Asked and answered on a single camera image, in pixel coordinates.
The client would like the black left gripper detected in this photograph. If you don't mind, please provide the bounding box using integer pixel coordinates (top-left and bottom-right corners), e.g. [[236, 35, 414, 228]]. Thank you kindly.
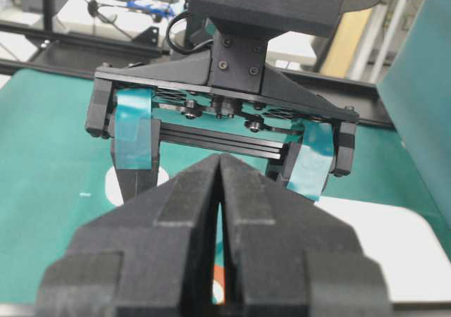
[[85, 33, 359, 202]]

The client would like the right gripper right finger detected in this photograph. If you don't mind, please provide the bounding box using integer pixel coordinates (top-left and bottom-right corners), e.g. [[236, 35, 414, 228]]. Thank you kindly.
[[221, 154, 392, 316]]

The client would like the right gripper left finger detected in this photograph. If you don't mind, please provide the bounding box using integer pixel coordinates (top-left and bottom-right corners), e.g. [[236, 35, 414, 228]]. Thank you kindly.
[[35, 154, 220, 316]]

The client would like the orange tape roll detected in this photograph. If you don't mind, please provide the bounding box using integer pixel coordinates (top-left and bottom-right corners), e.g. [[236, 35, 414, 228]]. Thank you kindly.
[[212, 264, 226, 304]]

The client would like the white tape roll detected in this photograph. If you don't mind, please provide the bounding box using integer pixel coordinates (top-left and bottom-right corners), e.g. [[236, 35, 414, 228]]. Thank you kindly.
[[104, 166, 169, 207]]

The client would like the white plastic tray case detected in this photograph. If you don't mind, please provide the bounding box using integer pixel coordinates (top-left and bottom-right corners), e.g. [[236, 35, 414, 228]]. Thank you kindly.
[[315, 197, 450, 303]]

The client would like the black cable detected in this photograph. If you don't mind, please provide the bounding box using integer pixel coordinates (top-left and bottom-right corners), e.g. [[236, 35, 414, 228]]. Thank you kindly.
[[165, 12, 216, 56]]

